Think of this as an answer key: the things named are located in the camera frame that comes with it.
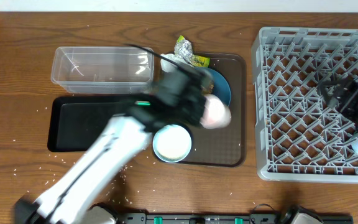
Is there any light blue rice bowl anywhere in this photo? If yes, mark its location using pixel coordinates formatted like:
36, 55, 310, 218
152, 124, 192, 163

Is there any black rail at table edge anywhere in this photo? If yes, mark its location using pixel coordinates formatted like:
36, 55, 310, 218
82, 203, 354, 224

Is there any white pink cup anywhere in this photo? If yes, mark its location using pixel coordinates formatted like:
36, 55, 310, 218
200, 95, 232, 129

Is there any clear plastic bin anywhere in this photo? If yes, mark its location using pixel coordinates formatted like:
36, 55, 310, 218
51, 47, 154, 95

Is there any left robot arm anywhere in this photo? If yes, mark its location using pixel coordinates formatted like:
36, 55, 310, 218
12, 67, 213, 223

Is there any black plastic bin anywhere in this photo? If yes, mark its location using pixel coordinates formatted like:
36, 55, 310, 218
47, 95, 134, 152

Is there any brown serving tray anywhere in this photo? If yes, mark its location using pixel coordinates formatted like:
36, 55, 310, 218
179, 52, 246, 167

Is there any white crumpled napkin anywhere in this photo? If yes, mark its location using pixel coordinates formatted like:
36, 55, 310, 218
160, 54, 186, 72

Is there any grey dishwasher rack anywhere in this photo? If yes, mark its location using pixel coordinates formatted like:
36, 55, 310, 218
252, 27, 358, 184

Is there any blue plate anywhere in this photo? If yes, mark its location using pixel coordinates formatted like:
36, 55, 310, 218
202, 68, 231, 106

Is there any foil snack wrapper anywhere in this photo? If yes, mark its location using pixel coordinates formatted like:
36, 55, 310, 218
174, 35, 210, 68

